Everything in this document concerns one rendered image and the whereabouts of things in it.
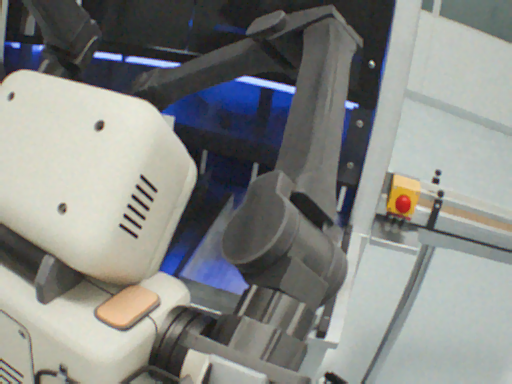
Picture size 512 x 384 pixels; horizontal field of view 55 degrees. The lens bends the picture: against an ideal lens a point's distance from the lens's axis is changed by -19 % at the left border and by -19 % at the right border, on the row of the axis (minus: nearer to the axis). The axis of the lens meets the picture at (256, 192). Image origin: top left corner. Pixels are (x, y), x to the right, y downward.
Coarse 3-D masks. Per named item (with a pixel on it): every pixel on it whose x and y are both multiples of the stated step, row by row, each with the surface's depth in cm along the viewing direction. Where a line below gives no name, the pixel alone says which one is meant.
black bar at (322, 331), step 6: (348, 228) 130; (348, 234) 128; (342, 240) 125; (348, 240) 126; (342, 246) 123; (348, 246) 124; (336, 294) 108; (324, 306) 104; (330, 306) 104; (324, 312) 102; (330, 312) 102; (324, 318) 101; (330, 318) 101; (324, 324) 99; (318, 330) 98; (324, 330) 98; (318, 336) 98; (324, 336) 98
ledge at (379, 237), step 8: (376, 224) 138; (376, 232) 135; (384, 232) 135; (392, 232) 136; (408, 232) 137; (416, 232) 138; (376, 240) 132; (384, 240) 132; (392, 240) 133; (400, 240) 133; (408, 240) 134; (416, 240) 134; (392, 248) 132; (400, 248) 132; (408, 248) 131; (416, 248) 131
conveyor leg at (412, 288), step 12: (420, 252) 148; (432, 252) 146; (420, 264) 149; (420, 276) 150; (408, 288) 153; (420, 288) 153; (408, 300) 154; (396, 312) 158; (408, 312) 157; (396, 324) 159; (384, 336) 164; (396, 336) 161; (384, 348) 164; (372, 360) 169; (384, 360) 166; (372, 372) 169
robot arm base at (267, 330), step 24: (264, 288) 49; (240, 312) 49; (264, 312) 48; (288, 312) 48; (312, 312) 50; (192, 336) 47; (216, 336) 48; (240, 336) 46; (264, 336) 46; (288, 336) 47; (240, 360) 45; (264, 360) 45; (288, 360) 46
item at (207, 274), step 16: (224, 208) 126; (224, 224) 127; (208, 240) 118; (192, 256) 109; (208, 256) 116; (192, 272) 110; (208, 272) 111; (224, 272) 112; (192, 288) 103; (208, 288) 102; (224, 288) 107; (240, 288) 108; (224, 304) 103
